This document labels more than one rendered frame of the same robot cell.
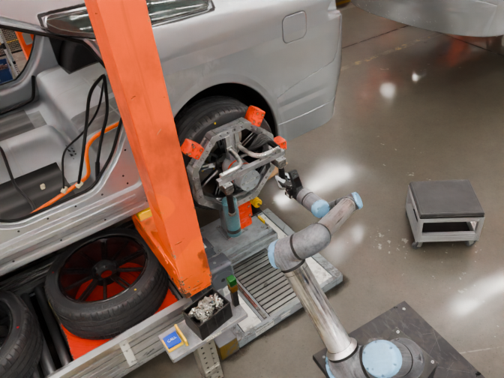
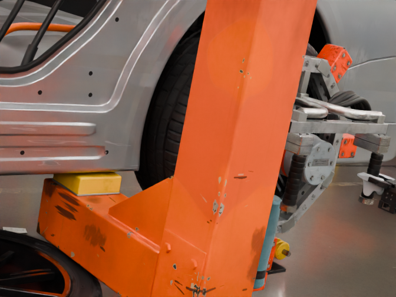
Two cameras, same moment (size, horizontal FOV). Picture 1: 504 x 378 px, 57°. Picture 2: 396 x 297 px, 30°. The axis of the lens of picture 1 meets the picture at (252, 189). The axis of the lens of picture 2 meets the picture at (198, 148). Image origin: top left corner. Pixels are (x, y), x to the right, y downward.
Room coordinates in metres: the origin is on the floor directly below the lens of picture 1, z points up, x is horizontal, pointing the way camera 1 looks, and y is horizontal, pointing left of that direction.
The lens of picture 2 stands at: (0.17, 0.81, 1.28)
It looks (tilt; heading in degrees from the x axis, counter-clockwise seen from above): 13 degrees down; 346
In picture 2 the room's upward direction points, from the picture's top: 11 degrees clockwise
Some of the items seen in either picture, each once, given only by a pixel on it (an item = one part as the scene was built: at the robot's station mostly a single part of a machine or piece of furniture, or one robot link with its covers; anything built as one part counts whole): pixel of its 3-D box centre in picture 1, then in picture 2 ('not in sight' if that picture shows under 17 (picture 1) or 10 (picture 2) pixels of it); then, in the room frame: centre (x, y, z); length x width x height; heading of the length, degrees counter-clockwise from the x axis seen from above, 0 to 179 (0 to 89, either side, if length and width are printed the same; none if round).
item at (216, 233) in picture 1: (229, 218); not in sight; (2.33, 0.17, 0.32); 0.40 x 0.30 x 0.28; 119
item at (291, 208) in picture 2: (230, 202); (293, 181); (1.89, 0.12, 0.83); 0.04 x 0.04 x 0.16
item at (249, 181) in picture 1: (240, 172); (293, 152); (2.12, 0.05, 0.85); 0.21 x 0.14 x 0.14; 29
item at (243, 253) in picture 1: (233, 238); not in sight; (2.33, 0.17, 0.13); 0.50 x 0.36 x 0.10; 119
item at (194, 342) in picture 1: (203, 325); not in sight; (1.43, 0.33, 0.44); 0.43 x 0.17 x 0.03; 119
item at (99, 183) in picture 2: (145, 207); (87, 178); (2.09, 0.62, 0.71); 0.14 x 0.14 x 0.05; 29
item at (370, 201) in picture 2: (282, 176); (372, 176); (2.06, -0.18, 0.83); 0.04 x 0.04 x 0.16
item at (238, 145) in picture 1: (256, 142); (342, 96); (2.12, -0.06, 1.03); 0.19 x 0.18 x 0.11; 29
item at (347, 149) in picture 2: (277, 145); (339, 144); (2.34, -0.18, 0.85); 0.09 x 0.08 x 0.07; 119
